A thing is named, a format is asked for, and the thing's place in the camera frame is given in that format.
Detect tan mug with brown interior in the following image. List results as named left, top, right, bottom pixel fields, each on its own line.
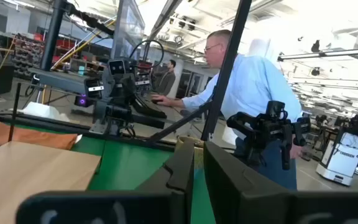
left=175, top=136, right=205, bottom=170

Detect white crumpled paper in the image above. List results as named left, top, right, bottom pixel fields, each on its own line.
left=20, top=101, right=71, bottom=123

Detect parts storage rack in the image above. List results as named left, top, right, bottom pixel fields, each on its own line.
left=11, top=32, right=46, bottom=78

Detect person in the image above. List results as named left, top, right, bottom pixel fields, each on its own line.
left=152, top=58, right=177, bottom=97
left=150, top=29, right=306, bottom=192

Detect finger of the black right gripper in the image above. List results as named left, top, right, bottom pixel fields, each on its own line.
left=131, top=95, right=168, bottom=119
left=131, top=113, right=167, bottom=130

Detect black round pole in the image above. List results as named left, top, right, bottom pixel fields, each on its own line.
left=40, top=0, right=67, bottom=72

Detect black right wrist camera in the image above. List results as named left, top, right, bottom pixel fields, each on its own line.
left=108, top=58, right=127, bottom=76

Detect black metal table frame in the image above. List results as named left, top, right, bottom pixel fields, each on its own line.
left=0, top=0, right=253, bottom=153

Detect white light bar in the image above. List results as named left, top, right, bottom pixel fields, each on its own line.
left=277, top=46, right=358, bottom=62

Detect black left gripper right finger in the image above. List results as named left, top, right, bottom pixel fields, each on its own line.
left=203, top=141, right=358, bottom=224

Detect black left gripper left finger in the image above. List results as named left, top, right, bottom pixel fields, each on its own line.
left=16, top=139, right=195, bottom=224

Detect translucent grey panel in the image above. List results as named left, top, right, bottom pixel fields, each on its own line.
left=110, top=0, right=145, bottom=60

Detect orange cloth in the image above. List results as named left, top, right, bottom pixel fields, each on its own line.
left=0, top=121, right=79, bottom=151

